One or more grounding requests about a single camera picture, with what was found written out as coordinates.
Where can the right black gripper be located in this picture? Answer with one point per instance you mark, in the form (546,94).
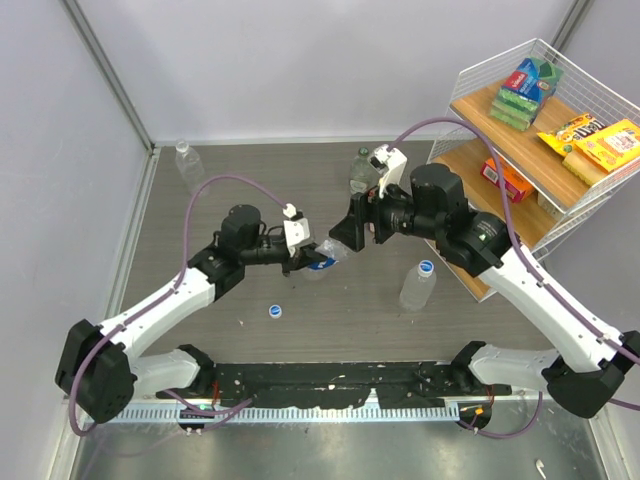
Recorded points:
(351,230)

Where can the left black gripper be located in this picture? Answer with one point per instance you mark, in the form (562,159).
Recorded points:
(302,257)

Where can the blue label water bottle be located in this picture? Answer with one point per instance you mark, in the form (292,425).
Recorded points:
(333,252)

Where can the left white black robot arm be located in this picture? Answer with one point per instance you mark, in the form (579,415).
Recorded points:
(103,367)

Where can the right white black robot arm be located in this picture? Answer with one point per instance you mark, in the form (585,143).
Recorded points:
(588,360)

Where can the green cap glass bottle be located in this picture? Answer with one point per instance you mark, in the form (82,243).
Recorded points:
(363,176)

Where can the blue white bottle cap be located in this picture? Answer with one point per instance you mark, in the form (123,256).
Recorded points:
(275,311)

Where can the clear bottle blue cap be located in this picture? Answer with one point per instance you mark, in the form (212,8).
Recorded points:
(418,286)

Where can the clear empty plastic bottle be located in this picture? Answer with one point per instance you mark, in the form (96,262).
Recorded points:
(190,166)

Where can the orange red box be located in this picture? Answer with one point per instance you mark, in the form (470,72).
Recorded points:
(518,188)

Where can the yellow candy bag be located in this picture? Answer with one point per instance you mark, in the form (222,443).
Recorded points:
(564,139)

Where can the green sponge pack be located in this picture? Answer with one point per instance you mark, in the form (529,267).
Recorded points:
(524,93)

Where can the yellow sponge pack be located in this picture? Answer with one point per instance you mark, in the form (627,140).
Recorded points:
(603,152)

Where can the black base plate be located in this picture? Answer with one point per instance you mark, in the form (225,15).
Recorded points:
(337,385)

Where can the white slotted cable duct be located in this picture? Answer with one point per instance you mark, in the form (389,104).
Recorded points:
(370,412)

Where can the white wire shelf rack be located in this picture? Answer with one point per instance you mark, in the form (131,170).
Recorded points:
(562,201)

